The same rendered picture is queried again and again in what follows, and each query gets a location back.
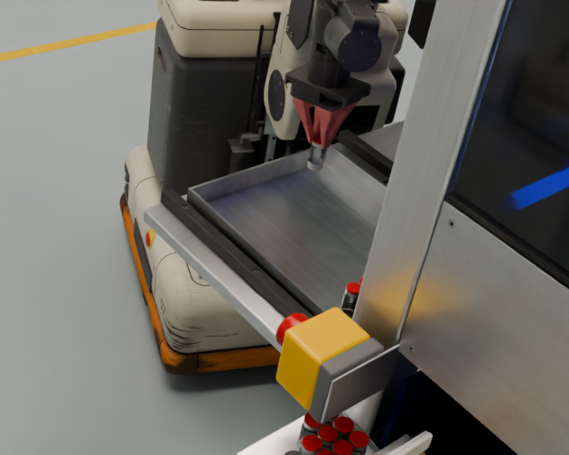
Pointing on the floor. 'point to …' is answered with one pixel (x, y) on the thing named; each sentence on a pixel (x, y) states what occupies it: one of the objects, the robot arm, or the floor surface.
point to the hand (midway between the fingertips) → (320, 140)
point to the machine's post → (424, 179)
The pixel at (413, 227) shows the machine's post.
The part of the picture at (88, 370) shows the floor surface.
